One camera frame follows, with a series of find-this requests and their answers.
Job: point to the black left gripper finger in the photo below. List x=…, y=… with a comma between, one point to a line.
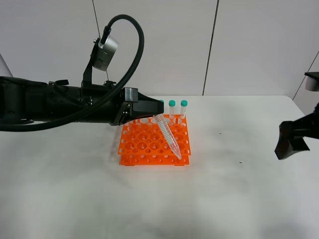
x=147, y=107

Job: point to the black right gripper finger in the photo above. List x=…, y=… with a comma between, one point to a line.
x=291, y=140

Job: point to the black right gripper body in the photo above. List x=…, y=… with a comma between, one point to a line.
x=307, y=126

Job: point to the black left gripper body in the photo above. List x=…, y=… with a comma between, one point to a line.
x=124, y=106

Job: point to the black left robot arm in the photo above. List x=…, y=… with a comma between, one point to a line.
x=23, y=102

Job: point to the orange test tube rack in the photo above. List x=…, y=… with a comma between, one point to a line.
x=142, y=143

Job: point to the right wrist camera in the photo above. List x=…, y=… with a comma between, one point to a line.
x=312, y=81

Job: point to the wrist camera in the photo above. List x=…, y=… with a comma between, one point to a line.
x=100, y=58
x=312, y=81

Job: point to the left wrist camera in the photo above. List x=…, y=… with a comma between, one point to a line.
x=100, y=58

